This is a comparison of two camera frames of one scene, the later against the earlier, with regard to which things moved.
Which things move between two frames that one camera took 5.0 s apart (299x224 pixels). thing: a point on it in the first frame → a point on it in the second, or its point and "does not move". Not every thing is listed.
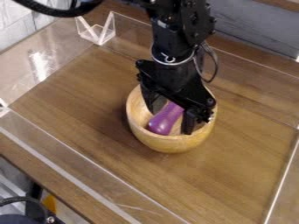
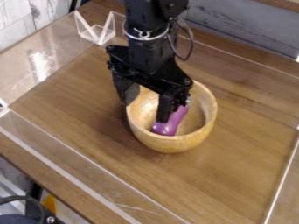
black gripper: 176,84 → 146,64
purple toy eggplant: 164,119 does not move
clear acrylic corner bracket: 96,33 does not move
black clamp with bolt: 51,218 does not move
